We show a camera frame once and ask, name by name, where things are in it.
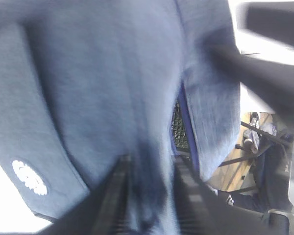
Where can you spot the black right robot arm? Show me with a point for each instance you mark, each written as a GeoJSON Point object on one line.
{"type": "Point", "coordinates": [272, 81]}

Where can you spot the black frame and clutter background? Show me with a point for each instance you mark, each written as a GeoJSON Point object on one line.
{"type": "Point", "coordinates": [271, 176]}

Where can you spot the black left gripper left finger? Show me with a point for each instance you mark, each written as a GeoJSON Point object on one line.
{"type": "Point", "coordinates": [103, 212]}

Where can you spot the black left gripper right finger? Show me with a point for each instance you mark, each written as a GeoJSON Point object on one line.
{"type": "Point", "coordinates": [199, 211]}

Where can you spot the dark navy fabric lunch bag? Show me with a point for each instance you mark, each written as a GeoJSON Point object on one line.
{"type": "Point", "coordinates": [83, 82]}

